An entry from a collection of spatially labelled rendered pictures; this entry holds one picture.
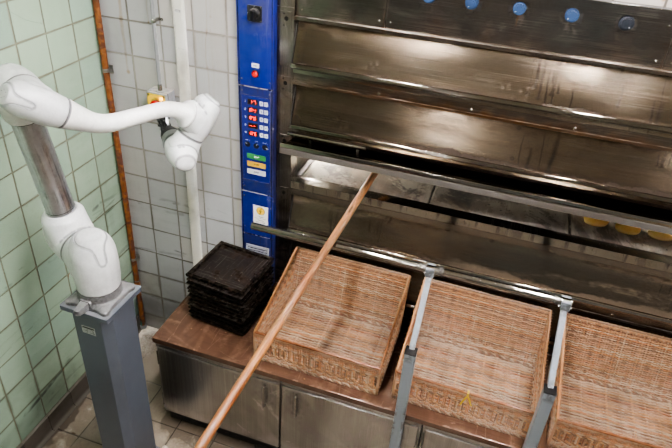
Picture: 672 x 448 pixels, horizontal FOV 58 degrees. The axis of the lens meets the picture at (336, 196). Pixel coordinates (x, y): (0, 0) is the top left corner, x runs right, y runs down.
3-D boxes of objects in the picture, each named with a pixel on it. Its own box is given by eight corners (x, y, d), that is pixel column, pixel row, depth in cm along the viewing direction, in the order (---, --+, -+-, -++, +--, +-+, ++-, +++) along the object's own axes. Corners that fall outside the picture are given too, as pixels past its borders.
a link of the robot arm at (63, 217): (67, 276, 221) (44, 248, 234) (108, 254, 229) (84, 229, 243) (-11, 84, 175) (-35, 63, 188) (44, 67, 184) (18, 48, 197)
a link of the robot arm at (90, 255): (86, 304, 209) (76, 254, 198) (65, 278, 220) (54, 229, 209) (130, 285, 219) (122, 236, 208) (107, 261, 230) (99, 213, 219)
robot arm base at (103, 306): (55, 310, 214) (52, 298, 211) (96, 274, 232) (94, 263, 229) (98, 325, 209) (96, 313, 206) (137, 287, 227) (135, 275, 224)
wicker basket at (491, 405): (415, 320, 281) (423, 274, 267) (539, 355, 267) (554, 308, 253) (388, 398, 242) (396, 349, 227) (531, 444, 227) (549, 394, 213)
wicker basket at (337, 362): (294, 289, 295) (295, 243, 281) (405, 320, 281) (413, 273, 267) (251, 358, 255) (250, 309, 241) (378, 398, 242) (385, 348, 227)
